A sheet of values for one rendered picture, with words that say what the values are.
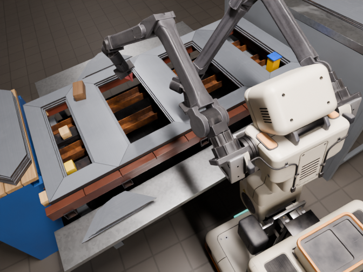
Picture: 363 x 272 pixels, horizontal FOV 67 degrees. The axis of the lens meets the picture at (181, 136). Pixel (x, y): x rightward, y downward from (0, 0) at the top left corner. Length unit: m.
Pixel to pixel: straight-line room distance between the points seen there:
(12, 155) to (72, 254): 0.60
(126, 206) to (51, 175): 0.38
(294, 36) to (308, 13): 0.73
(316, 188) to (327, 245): 1.18
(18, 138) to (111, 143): 0.53
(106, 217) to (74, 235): 0.17
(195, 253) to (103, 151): 0.97
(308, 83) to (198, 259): 1.43
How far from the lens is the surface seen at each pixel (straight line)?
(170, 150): 1.33
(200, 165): 1.43
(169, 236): 2.02
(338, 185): 2.31
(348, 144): 1.94
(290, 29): 1.07
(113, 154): 1.37
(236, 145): 0.84
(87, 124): 1.55
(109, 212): 1.37
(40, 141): 1.61
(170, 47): 0.91
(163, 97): 1.54
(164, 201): 1.36
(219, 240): 1.69
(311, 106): 0.83
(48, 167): 1.48
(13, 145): 1.68
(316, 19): 1.74
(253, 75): 1.64
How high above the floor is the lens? 1.90
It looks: 52 degrees down
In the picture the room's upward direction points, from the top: 11 degrees counter-clockwise
